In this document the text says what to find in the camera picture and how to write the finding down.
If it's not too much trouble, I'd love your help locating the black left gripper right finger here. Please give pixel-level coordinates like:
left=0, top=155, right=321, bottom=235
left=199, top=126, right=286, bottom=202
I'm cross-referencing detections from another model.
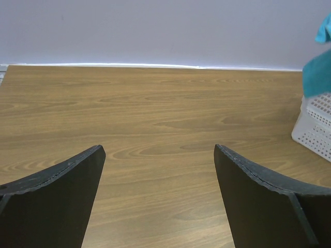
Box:
left=214, top=145, right=330, bottom=247

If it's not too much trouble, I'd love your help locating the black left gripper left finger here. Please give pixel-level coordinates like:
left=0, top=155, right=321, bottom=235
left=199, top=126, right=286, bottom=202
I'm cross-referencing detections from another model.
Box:
left=1, top=145, right=106, bottom=247

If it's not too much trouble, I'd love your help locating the turquoise t shirt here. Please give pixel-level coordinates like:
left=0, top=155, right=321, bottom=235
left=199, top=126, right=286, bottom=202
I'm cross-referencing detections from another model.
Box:
left=302, top=13, right=330, bottom=98

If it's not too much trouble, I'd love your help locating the white plastic laundry basket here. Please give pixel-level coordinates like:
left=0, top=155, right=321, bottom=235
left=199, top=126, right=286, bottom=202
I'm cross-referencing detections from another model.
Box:
left=291, top=92, right=330, bottom=161

